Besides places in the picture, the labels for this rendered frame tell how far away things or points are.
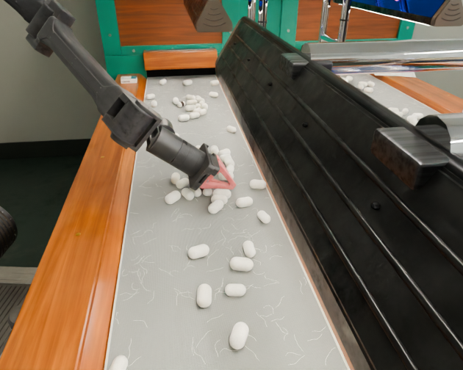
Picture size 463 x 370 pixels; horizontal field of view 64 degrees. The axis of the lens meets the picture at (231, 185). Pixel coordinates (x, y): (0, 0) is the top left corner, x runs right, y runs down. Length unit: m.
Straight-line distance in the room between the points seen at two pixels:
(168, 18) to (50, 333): 1.34
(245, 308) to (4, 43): 2.39
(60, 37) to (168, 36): 0.82
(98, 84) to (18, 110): 2.08
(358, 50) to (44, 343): 0.48
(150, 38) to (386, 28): 1.04
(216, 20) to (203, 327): 0.62
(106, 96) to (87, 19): 1.82
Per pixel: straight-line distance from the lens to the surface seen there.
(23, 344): 0.56
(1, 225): 0.81
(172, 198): 0.77
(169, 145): 0.71
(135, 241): 0.70
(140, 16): 1.67
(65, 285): 0.61
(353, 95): 0.21
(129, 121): 0.70
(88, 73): 0.80
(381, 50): 0.30
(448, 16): 1.08
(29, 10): 1.06
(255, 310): 0.57
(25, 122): 2.85
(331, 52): 0.29
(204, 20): 0.87
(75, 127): 2.76
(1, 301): 1.08
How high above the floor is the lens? 1.17
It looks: 31 degrees down
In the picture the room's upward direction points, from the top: straight up
